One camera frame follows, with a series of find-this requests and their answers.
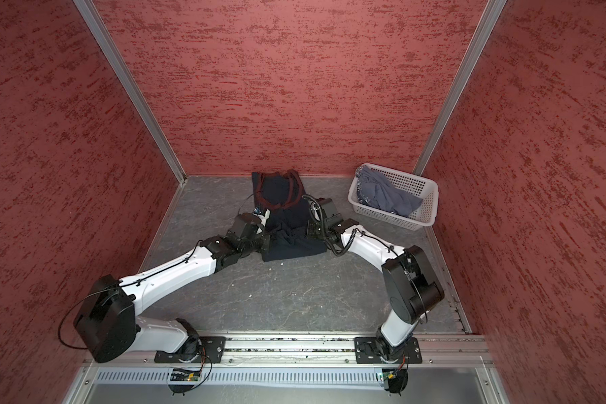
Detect white slotted cable duct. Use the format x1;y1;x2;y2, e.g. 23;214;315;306
94;367;391;390

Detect right aluminium corner post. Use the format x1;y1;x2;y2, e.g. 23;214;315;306
412;0;507;175

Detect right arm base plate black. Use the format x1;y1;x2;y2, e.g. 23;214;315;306
353;337;423;365

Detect navy tank top red trim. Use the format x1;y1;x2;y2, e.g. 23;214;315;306
252;170;327;262

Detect aluminium mounting rail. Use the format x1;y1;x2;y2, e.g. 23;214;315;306
82;332;493;368

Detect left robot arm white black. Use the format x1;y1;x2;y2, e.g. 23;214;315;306
73;213;269;364

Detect controller board with wires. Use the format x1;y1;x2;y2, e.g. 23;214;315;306
168;369;202;395
380;369;408;395

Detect aluminium corner post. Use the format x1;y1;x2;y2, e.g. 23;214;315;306
73;0;188;186
412;0;507;175

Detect white plastic laundry basket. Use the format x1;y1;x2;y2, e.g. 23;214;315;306
348;163;439;231

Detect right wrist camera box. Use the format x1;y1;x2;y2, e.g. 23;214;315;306
317;198;339;220

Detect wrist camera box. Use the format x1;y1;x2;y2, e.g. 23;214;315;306
254;207;271;227
317;198;339;220

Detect left controller board with wires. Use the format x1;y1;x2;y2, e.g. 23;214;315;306
168;369;202;395

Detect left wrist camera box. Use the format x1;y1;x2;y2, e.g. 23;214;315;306
254;207;271;227

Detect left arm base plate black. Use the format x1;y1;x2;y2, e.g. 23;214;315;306
154;337;227;365

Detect left aluminium corner post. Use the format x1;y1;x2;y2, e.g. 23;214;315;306
73;0;188;186

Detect grey blue tank top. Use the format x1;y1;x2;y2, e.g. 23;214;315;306
356;166;423;217

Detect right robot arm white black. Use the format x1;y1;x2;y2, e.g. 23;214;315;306
306;217;444;364

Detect right controller board with wires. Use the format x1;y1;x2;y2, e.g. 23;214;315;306
380;369;408;395

